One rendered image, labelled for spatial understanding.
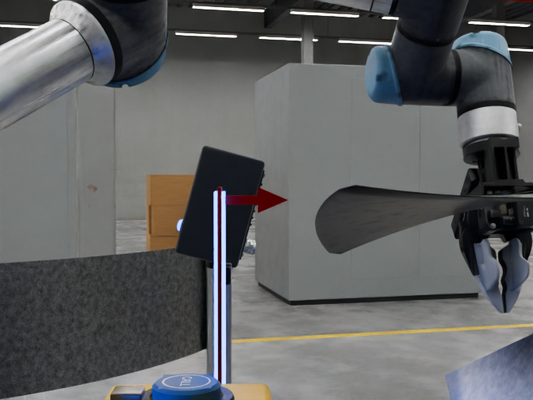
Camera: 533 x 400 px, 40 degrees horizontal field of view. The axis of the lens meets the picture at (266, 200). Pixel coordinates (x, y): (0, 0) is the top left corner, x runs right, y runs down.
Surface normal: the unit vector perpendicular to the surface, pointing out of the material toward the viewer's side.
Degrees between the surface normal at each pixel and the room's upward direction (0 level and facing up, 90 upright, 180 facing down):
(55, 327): 90
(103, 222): 90
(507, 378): 55
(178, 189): 90
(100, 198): 90
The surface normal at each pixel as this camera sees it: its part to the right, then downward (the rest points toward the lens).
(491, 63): 0.10, -0.32
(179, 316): 0.84, 0.02
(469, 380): -0.66, -0.55
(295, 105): 0.24, 0.03
